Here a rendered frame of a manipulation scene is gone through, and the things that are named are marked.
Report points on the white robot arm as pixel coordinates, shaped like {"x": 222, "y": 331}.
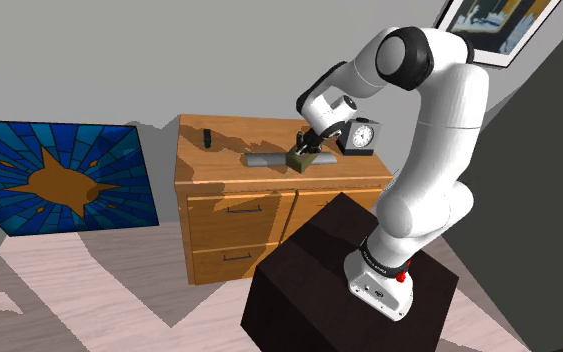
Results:
{"x": 444, "y": 146}

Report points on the blue star wall picture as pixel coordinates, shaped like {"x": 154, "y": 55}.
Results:
{"x": 61, "y": 180}

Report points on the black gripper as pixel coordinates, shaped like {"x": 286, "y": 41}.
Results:
{"x": 308, "y": 141}

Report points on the wooden chest of drawers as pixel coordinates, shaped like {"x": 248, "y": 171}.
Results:
{"x": 222, "y": 170}

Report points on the white framed wall picture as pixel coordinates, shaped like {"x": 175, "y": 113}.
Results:
{"x": 498, "y": 27}

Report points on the olive green box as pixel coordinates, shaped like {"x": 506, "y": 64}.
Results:
{"x": 300, "y": 162}

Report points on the dark robot stand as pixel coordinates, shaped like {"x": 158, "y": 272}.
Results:
{"x": 310, "y": 287}

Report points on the black remote control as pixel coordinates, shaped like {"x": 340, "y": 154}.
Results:
{"x": 207, "y": 138}

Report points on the dark alarm clock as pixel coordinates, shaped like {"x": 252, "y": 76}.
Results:
{"x": 361, "y": 137}

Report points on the grey cylinder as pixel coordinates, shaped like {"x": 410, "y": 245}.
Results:
{"x": 264, "y": 159}

